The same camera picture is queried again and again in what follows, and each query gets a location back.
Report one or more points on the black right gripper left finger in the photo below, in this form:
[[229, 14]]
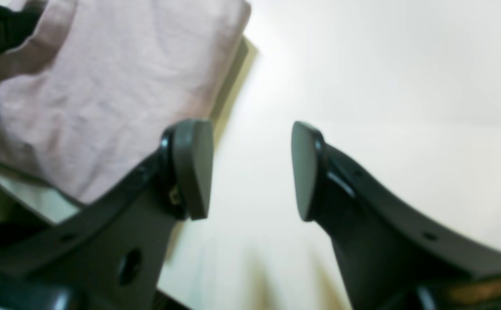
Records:
[[109, 255]]

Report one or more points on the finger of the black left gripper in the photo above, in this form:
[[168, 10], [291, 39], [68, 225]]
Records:
[[1, 26]]

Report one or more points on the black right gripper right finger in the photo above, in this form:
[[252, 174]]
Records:
[[390, 256]]

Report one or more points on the mauve grey t-shirt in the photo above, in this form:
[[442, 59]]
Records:
[[87, 96]]

